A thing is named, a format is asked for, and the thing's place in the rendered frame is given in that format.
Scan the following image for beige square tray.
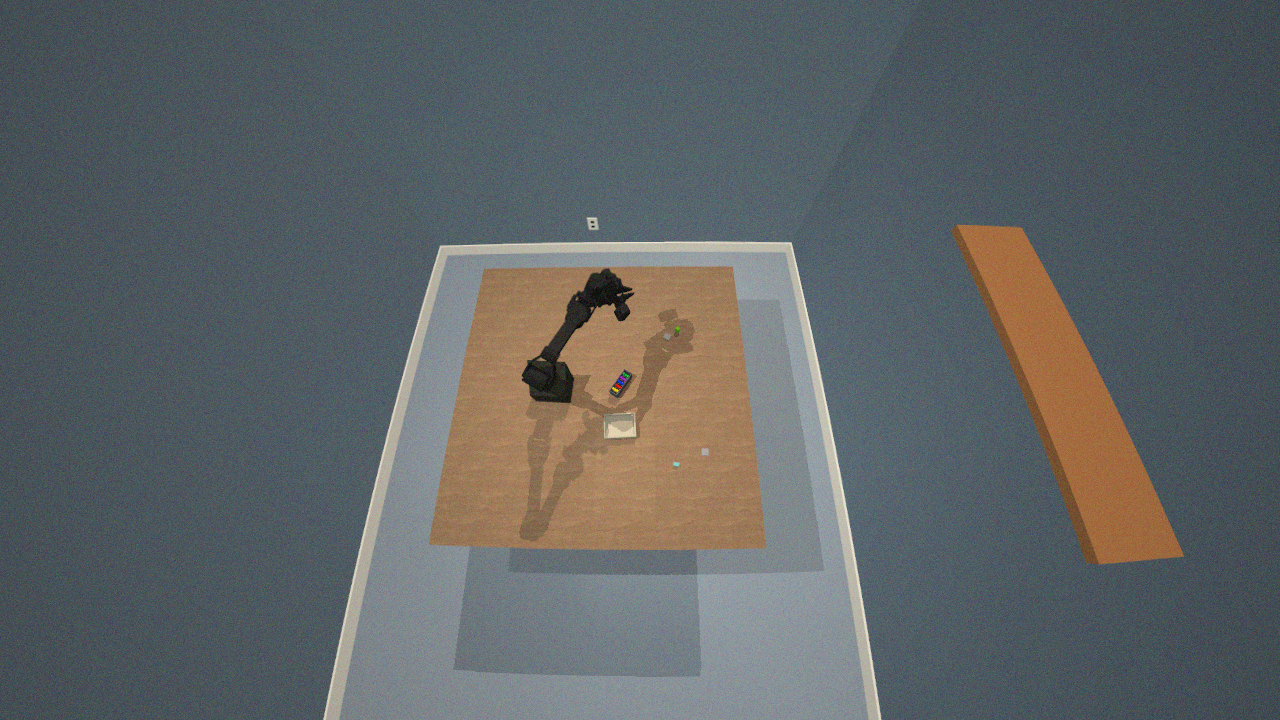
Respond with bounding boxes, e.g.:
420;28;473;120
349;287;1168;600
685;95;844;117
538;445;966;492
604;413;636;439

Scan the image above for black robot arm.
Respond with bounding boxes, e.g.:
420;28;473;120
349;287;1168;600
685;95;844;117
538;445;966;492
522;272;625;393

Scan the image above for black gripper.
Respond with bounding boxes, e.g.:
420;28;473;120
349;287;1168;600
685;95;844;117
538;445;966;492
598;269;634;322

